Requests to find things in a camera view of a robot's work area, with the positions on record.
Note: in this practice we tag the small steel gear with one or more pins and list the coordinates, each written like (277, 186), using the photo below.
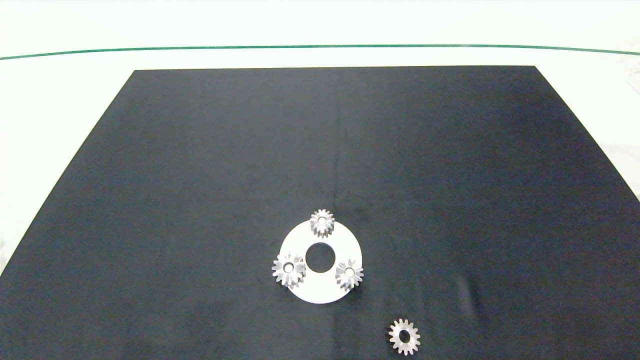
(395, 338)
(355, 276)
(317, 224)

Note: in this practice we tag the round white plate with pins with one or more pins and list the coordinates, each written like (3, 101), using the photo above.
(320, 291)

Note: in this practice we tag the dark mat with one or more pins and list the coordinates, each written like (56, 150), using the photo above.
(200, 150)

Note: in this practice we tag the green tape line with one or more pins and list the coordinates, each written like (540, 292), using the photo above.
(320, 47)

